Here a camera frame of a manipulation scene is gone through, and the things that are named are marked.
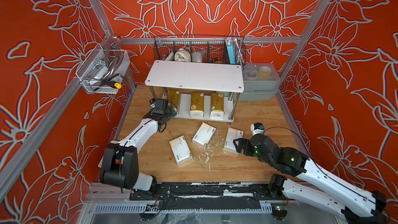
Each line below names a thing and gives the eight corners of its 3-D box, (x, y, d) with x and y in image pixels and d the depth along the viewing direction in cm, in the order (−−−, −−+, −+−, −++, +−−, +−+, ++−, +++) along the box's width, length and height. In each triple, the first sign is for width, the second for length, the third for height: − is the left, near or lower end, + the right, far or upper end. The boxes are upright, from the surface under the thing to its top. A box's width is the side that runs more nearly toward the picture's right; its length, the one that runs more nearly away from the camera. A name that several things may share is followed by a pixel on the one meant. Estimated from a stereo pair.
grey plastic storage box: (235, 105, 110) (241, 84, 93) (230, 84, 124) (235, 62, 108) (272, 105, 109) (285, 84, 93) (263, 83, 124) (273, 62, 108)
